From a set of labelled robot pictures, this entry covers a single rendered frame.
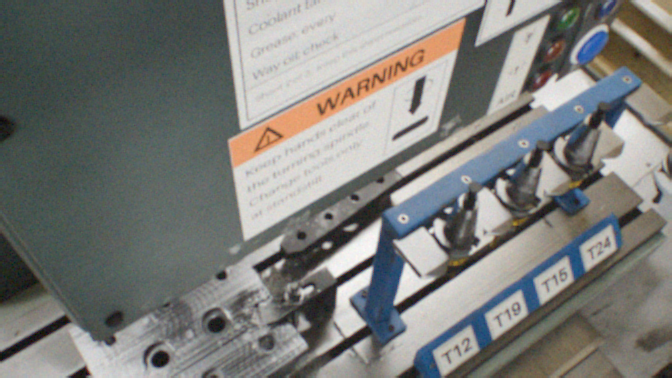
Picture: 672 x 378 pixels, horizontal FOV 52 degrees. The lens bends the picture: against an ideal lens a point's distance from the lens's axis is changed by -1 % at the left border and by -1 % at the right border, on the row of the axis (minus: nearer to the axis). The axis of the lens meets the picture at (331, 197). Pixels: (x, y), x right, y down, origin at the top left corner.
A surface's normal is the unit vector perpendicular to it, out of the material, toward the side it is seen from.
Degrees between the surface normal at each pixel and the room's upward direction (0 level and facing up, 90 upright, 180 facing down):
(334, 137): 90
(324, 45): 90
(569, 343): 7
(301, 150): 90
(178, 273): 90
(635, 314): 24
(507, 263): 0
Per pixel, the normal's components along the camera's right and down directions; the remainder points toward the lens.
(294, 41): 0.57, 0.71
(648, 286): -0.30, -0.28
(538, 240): 0.03, -0.52
